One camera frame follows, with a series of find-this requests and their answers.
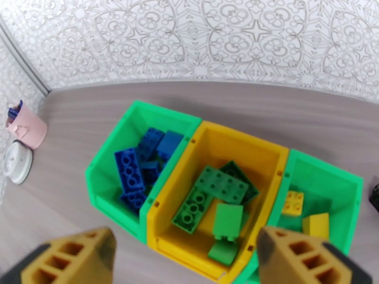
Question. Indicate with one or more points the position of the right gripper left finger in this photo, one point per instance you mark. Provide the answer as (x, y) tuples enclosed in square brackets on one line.
[(68, 259)]

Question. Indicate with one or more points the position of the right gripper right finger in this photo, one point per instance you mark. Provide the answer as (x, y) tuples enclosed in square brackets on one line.
[(305, 259)]

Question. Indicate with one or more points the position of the small yellow lego brick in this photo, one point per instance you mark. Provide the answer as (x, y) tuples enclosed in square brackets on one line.
[(316, 226), (293, 203)]

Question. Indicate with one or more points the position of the green plastic bin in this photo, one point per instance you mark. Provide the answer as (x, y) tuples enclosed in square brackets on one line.
[(142, 117), (325, 185)]

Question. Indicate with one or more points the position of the small green lego brick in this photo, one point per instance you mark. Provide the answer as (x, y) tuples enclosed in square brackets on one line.
[(222, 253)]

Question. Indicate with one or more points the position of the dark green lego brick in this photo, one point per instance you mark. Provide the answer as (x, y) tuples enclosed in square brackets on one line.
[(244, 181)]

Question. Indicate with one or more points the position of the long green lego brick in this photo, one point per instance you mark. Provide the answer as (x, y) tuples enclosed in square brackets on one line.
[(192, 210), (223, 184)]

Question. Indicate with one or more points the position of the yellow plastic bin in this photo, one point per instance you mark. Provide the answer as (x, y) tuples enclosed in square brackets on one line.
[(237, 144)]

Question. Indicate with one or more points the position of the white round clock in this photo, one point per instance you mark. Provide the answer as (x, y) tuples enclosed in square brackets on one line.
[(16, 162)]

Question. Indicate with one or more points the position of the pink metal pen cup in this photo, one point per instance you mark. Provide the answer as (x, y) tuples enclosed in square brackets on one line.
[(29, 129)]

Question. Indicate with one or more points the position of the blue pen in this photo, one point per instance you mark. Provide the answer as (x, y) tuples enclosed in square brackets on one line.
[(11, 113), (19, 105)]

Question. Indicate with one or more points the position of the aluminium corner post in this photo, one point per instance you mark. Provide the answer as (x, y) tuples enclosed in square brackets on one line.
[(41, 85)]

